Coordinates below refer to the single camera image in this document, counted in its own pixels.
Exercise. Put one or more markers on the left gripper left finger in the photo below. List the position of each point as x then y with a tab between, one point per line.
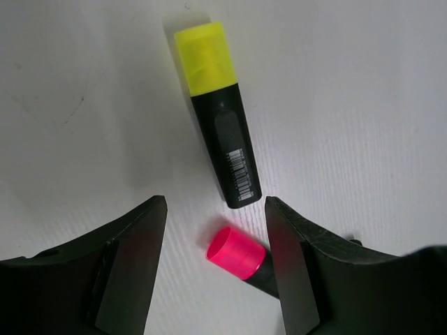
99	283

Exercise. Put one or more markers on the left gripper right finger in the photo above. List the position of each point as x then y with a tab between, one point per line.
330	285

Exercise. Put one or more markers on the yellow cap highlighter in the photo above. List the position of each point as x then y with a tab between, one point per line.
215	95

